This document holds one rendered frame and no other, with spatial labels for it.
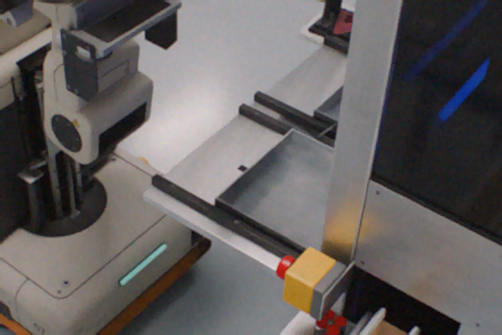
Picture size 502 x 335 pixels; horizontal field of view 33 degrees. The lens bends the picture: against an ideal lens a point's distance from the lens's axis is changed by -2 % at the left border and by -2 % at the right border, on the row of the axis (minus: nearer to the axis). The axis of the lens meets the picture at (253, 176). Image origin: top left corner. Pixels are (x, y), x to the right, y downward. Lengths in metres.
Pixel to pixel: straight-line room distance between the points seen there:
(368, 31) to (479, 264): 0.37
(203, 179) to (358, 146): 0.54
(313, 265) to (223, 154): 0.47
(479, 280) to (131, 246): 1.32
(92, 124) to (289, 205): 0.55
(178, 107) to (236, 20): 0.65
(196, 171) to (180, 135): 1.44
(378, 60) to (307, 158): 0.66
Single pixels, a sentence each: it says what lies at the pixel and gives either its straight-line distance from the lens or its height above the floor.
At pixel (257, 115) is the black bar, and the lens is 1.85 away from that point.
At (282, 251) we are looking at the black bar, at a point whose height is 0.90.
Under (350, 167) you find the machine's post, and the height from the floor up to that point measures 1.21.
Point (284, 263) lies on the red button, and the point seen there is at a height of 1.01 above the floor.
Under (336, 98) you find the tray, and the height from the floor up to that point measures 0.89.
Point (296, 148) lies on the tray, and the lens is 1.80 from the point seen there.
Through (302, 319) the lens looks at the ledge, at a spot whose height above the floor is 0.88.
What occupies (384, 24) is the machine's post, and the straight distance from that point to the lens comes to 1.13.
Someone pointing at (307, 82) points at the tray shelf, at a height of 0.88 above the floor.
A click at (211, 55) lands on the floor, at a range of 3.57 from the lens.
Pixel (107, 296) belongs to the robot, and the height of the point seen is 0.24.
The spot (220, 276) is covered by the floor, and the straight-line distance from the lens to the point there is 2.70.
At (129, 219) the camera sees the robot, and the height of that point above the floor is 0.28.
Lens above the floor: 2.06
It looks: 43 degrees down
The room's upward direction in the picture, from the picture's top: 4 degrees clockwise
